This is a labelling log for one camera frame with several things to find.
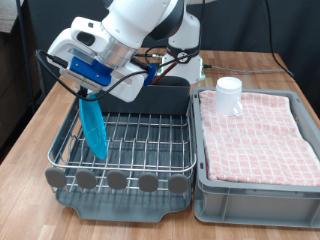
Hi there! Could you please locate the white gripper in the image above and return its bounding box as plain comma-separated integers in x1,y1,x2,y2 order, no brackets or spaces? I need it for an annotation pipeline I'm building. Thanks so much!
46,16,150,103

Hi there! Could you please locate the blue plastic plate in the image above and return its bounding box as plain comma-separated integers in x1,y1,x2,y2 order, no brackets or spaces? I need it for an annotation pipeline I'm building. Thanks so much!
78,93,109,161

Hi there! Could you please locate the brown wooden spoon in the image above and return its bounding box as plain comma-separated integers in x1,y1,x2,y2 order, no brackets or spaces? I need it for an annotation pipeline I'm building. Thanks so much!
151,62,179,86

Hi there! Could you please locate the white plastic mug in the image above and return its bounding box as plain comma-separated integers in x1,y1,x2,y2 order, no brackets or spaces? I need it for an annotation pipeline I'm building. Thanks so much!
214,76,244,118

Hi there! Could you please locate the grey dish drying rack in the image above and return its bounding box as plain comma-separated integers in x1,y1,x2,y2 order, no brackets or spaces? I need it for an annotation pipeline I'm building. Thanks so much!
49,90,195,224

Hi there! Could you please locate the black metal pole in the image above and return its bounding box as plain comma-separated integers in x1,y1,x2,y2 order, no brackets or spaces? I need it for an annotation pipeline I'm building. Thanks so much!
14,0,38,113

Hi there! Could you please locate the dark grey utensil holder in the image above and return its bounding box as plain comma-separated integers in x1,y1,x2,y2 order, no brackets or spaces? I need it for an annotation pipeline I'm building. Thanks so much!
96,75,192,117

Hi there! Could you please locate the dark backdrop curtain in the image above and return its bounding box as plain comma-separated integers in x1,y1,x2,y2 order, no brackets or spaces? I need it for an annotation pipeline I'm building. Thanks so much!
26,0,320,98

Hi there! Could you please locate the pink checked towel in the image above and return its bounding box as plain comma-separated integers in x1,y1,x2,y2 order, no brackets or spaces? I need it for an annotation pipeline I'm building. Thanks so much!
198,89,320,187

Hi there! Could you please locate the grey plastic crate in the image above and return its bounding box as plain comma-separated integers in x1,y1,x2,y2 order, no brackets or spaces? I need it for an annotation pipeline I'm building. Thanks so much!
191,86,320,230

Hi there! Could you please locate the blue mounted wrist camera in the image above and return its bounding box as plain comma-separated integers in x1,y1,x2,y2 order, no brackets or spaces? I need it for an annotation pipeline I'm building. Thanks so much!
59,47,158,92

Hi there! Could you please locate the black camera cable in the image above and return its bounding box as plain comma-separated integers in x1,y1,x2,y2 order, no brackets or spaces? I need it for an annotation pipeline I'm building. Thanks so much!
34,0,207,102

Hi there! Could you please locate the black cable on table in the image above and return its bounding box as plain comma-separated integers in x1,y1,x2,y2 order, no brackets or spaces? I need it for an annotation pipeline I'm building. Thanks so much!
143,45,168,68

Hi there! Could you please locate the metal wire dish rack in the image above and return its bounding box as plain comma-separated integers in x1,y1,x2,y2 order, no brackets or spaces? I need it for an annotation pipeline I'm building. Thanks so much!
47,90,198,196

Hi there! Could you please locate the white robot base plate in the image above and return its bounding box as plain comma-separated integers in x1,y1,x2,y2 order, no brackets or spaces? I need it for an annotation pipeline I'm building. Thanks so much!
159,54,206,85

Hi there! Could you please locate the thin black hanging cable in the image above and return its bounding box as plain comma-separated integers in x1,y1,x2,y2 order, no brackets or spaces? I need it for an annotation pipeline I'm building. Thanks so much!
263,0,296,78

